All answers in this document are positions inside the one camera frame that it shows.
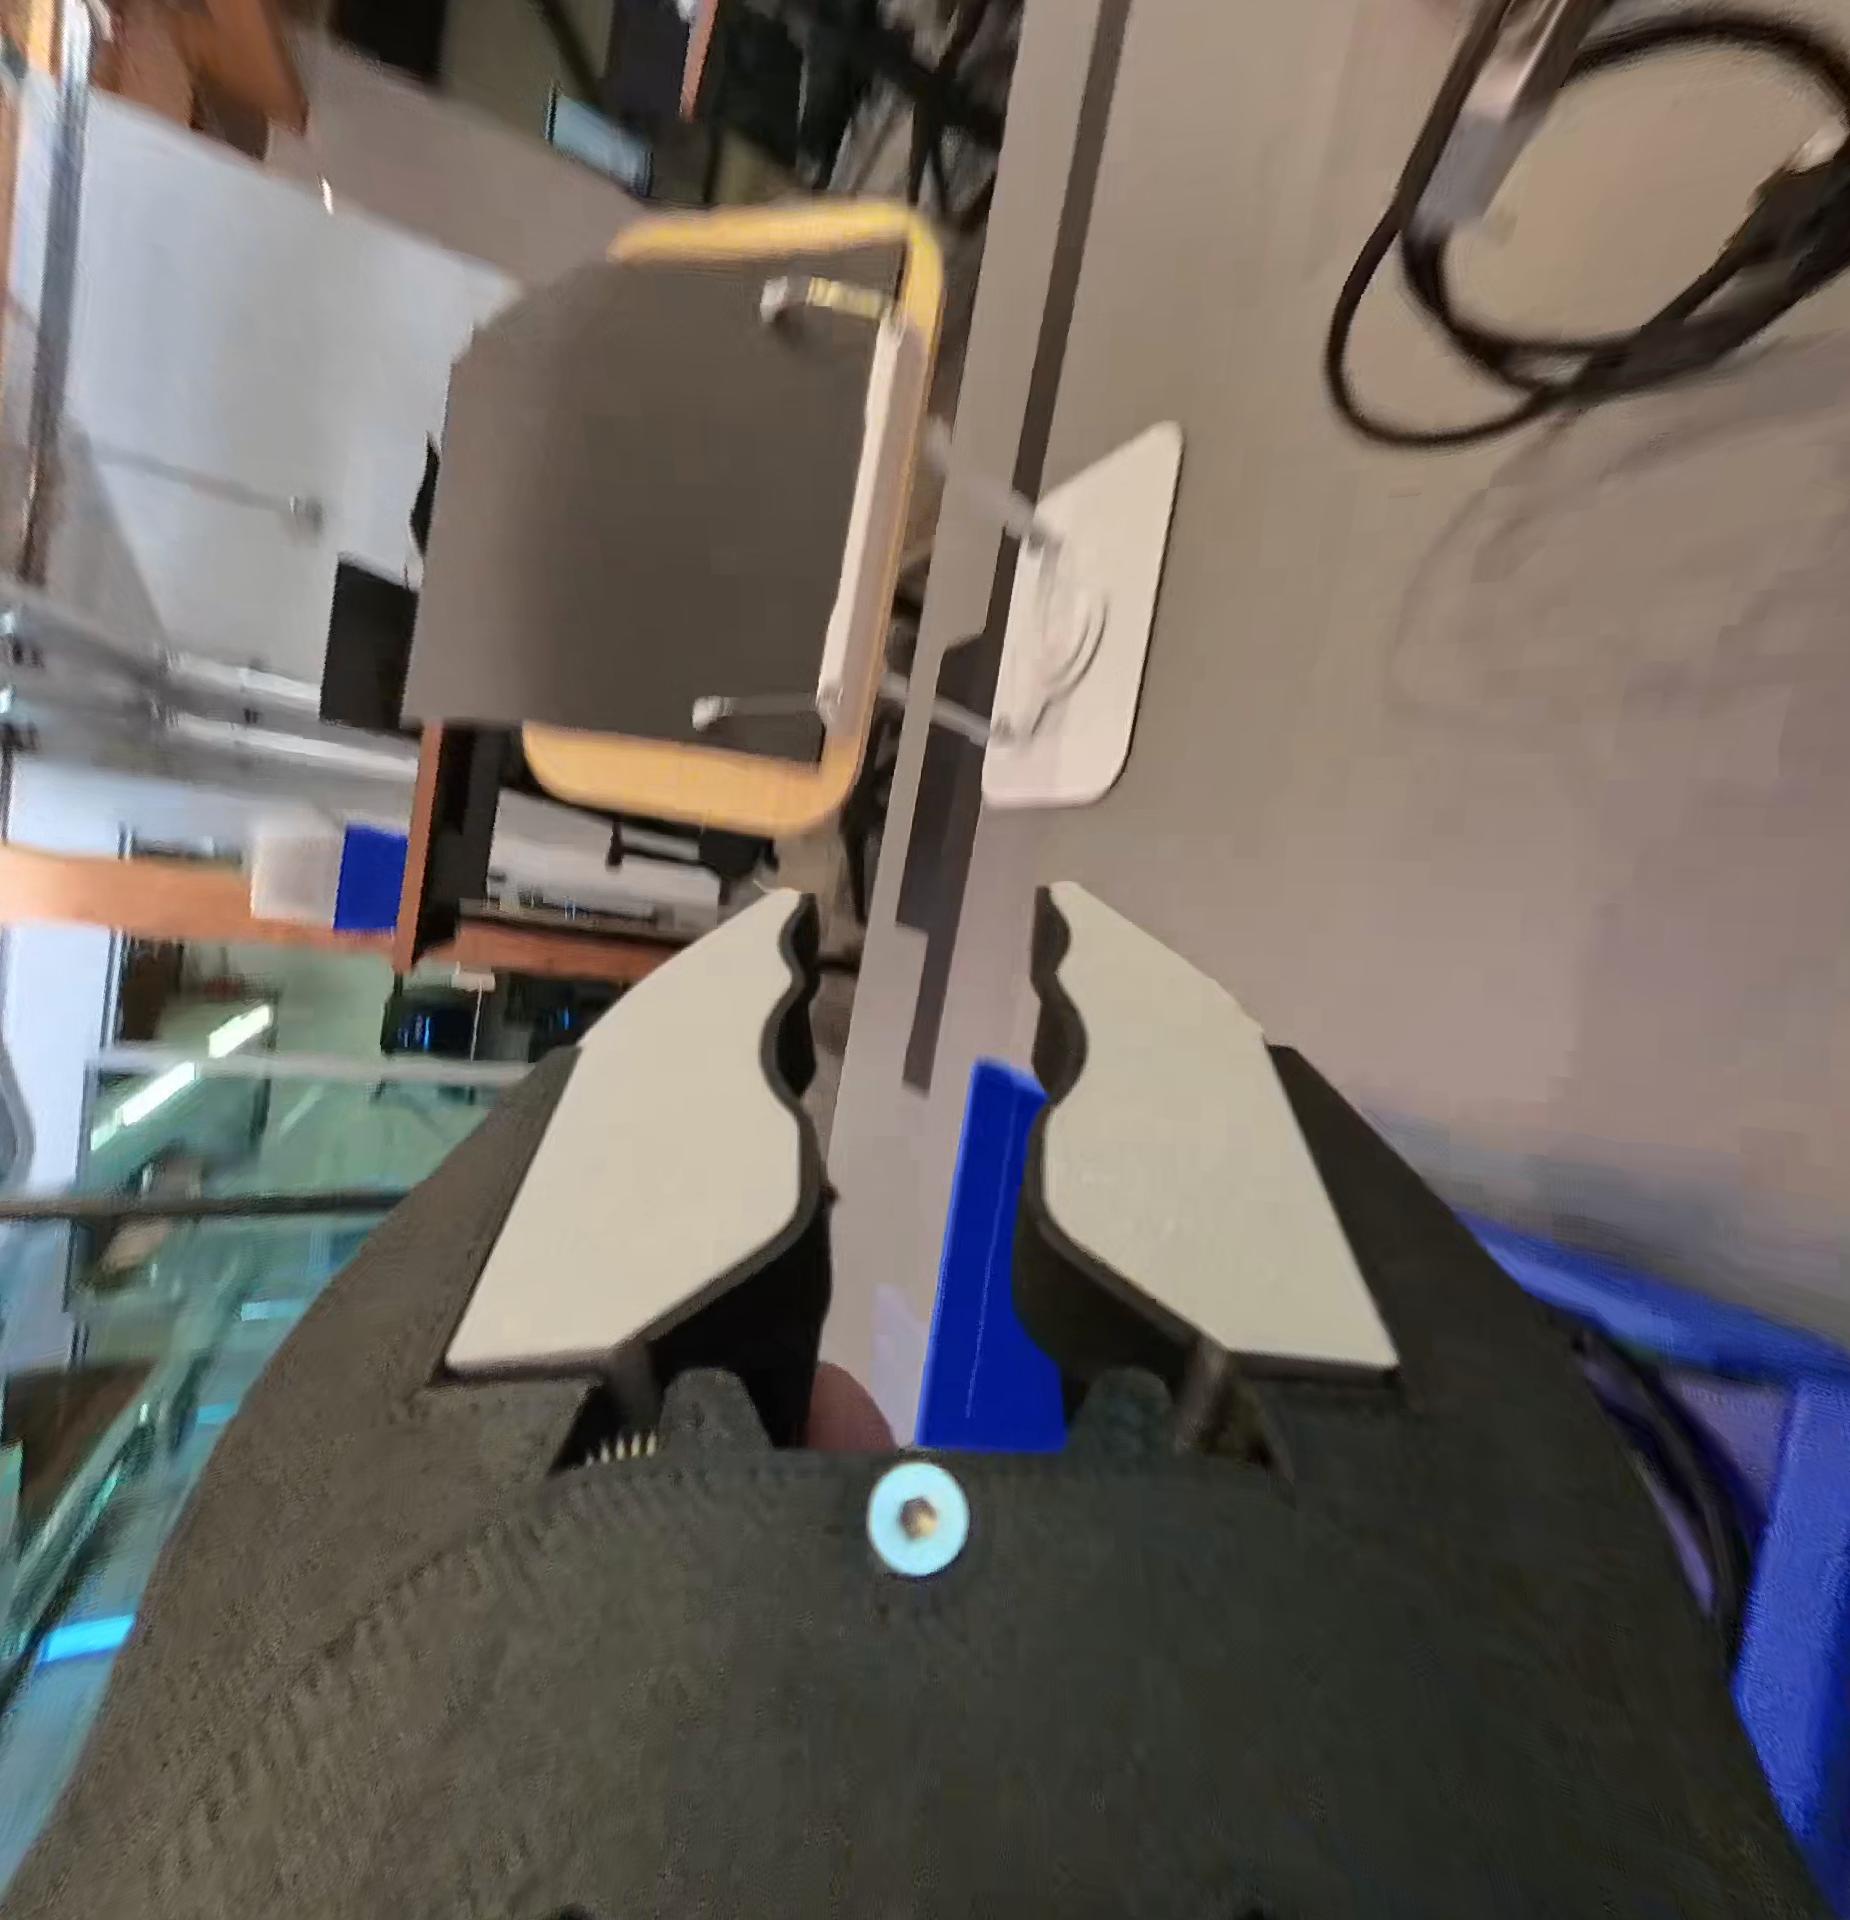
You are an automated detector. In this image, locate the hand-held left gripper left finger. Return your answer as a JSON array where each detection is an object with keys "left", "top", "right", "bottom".
[{"left": 443, "top": 887, "right": 839, "bottom": 1449}]

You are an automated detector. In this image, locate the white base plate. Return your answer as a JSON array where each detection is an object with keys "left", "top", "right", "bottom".
[{"left": 982, "top": 420, "right": 1186, "bottom": 812}]

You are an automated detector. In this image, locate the blue plastic bin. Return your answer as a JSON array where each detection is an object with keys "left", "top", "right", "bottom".
[{"left": 917, "top": 1055, "right": 1850, "bottom": 1920}]

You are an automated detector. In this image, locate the small blue box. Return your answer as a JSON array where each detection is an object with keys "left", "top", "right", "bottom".
[{"left": 336, "top": 818, "right": 419, "bottom": 929}]

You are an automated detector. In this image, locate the white board bracket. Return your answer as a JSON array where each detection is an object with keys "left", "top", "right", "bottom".
[{"left": 813, "top": 276, "right": 934, "bottom": 722}]

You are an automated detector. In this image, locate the glass partition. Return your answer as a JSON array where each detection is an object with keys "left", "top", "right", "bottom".
[{"left": 0, "top": 1034, "right": 568, "bottom": 1727}]

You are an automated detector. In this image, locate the brown wooden desk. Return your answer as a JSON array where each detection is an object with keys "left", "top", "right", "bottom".
[{"left": 0, "top": 716, "right": 749, "bottom": 983}]

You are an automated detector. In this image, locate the person's left hand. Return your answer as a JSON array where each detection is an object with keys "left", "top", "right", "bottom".
[{"left": 804, "top": 1356, "right": 901, "bottom": 1454}]

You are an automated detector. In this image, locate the black cable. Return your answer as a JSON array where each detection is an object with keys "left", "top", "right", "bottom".
[{"left": 1327, "top": 0, "right": 1850, "bottom": 450}]

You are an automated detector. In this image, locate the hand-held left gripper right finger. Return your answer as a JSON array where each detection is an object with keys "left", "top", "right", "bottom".
[{"left": 1013, "top": 880, "right": 1402, "bottom": 1433}]

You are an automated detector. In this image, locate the small white box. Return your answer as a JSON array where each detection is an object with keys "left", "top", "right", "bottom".
[{"left": 247, "top": 815, "right": 342, "bottom": 920}]

